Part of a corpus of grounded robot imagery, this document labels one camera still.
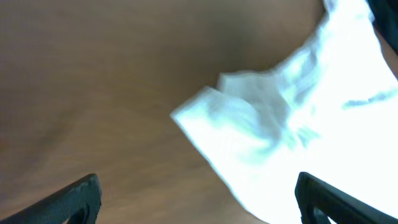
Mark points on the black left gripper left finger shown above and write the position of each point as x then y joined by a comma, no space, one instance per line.
77,203

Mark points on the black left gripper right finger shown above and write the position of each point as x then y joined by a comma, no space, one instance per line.
320,202

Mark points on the white polo shirt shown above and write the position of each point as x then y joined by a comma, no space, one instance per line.
330,109

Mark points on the black garment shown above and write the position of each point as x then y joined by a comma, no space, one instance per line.
385,14

